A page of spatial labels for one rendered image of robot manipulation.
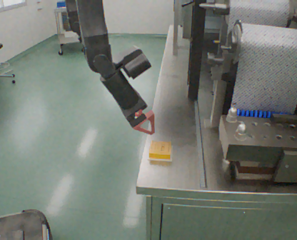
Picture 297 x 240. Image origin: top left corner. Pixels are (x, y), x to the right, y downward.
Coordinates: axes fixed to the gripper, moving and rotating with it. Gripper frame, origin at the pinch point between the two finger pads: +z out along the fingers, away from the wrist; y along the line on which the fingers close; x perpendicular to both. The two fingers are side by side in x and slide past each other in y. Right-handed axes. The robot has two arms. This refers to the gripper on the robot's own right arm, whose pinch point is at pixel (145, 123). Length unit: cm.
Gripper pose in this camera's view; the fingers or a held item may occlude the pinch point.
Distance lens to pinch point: 72.2
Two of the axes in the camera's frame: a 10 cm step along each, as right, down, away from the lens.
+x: -8.1, 5.8, -0.1
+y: -3.6, -4.9, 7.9
